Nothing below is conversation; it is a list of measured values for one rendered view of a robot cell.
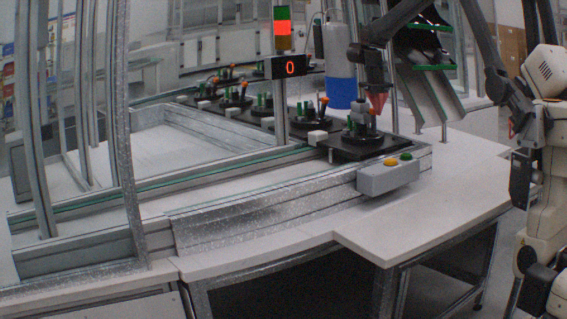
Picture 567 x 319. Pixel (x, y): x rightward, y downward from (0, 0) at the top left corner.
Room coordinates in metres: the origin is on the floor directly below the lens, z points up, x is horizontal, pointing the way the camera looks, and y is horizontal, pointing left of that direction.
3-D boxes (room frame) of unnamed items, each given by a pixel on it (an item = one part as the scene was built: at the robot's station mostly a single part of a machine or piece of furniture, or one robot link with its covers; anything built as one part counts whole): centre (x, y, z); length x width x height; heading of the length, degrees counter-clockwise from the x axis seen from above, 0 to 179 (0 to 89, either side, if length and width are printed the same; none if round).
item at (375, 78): (1.64, -0.28, 1.18); 0.10 x 0.07 x 0.07; 125
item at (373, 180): (1.47, -0.29, 0.93); 0.21 x 0.07 x 0.06; 124
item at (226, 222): (1.42, -0.10, 0.91); 0.89 x 0.06 x 0.11; 124
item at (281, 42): (1.69, -0.02, 1.28); 0.05 x 0.05 x 0.05
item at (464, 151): (2.07, 0.01, 0.84); 1.50 x 1.41 x 0.03; 124
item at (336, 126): (1.91, -0.10, 1.01); 0.24 x 0.24 x 0.13; 34
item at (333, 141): (1.70, -0.24, 0.96); 0.24 x 0.24 x 0.02; 34
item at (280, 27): (1.69, -0.02, 1.33); 0.05 x 0.05 x 0.05
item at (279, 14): (1.69, -0.02, 1.38); 0.05 x 0.05 x 0.05
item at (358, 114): (1.71, -0.23, 1.06); 0.08 x 0.04 x 0.07; 34
